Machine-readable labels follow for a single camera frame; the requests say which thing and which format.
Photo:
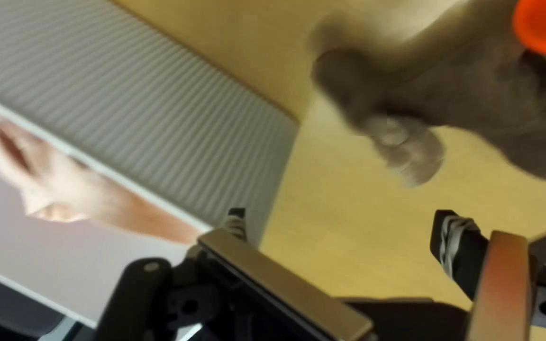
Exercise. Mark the brown plush toy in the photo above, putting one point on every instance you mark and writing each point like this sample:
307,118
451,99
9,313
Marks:
474,82

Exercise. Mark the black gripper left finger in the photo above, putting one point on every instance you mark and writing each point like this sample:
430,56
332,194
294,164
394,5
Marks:
273,285

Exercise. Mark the white plastic basket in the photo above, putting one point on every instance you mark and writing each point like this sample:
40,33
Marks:
127,107

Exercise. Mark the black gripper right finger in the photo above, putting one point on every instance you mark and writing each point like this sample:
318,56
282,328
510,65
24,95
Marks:
500,285

